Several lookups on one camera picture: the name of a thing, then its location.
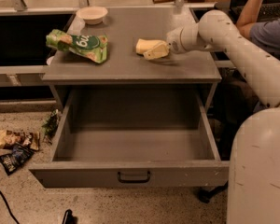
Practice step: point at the green chip bag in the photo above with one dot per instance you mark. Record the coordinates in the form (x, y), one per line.
(88, 46)

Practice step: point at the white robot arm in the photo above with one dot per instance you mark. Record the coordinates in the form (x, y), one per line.
(254, 170)

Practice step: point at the green snack bag on floor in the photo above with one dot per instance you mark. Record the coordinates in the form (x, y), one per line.
(51, 124)

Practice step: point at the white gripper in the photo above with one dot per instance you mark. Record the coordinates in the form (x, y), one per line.
(176, 41)

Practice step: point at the black office chair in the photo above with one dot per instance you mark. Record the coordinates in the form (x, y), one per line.
(206, 195)

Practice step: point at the black object at bottom edge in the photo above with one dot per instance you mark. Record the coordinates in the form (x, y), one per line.
(68, 217)

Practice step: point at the person's forearm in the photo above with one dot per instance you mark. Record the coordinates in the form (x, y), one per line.
(248, 17)

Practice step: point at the dark blue snack bag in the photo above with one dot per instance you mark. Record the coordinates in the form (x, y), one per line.
(18, 156)

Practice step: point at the white bowl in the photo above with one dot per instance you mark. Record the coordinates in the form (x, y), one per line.
(92, 15)

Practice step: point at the grey cabinet with top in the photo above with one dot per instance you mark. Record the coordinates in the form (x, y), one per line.
(124, 26)

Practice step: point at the yellow sponge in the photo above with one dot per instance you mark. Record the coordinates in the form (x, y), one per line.
(143, 45)

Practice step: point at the black drawer handle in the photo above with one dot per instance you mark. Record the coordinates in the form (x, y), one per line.
(134, 178)

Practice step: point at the brown snack bag on floor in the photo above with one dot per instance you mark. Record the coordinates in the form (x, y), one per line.
(8, 139)

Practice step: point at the grey open top drawer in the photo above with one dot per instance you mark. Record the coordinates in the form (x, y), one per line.
(105, 131)

